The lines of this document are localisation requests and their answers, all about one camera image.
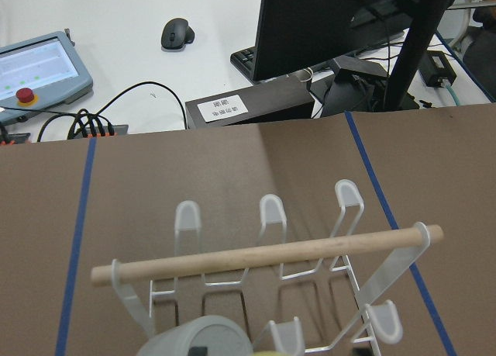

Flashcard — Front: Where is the grey plastic cup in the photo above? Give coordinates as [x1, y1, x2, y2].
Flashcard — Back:
[137, 315, 253, 355]

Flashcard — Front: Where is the wooden rack dowel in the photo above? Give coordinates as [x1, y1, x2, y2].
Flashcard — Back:
[91, 224, 444, 287]

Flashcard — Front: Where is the black box with label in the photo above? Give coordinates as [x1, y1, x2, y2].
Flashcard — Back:
[185, 76, 315, 129]

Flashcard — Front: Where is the black keyboard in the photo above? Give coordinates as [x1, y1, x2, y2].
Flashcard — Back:
[230, 47, 254, 81]

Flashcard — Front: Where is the black computer mouse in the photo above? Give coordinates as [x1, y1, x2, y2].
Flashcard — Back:
[160, 18, 195, 51]

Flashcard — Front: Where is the orange black connector hub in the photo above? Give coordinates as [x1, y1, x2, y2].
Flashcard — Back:
[0, 108, 129, 146]

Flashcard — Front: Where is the black monitor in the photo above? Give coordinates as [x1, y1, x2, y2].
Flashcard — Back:
[250, 0, 454, 111]

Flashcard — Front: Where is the black power adapter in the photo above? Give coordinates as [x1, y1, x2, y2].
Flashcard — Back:
[418, 50, 456, 88]

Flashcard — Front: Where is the blue teach pendant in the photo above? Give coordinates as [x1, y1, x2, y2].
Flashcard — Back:
[1, 30, 93, 126]

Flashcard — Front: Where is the white wire cup rack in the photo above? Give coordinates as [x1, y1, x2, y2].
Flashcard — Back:
[105, 179, 431, 355]

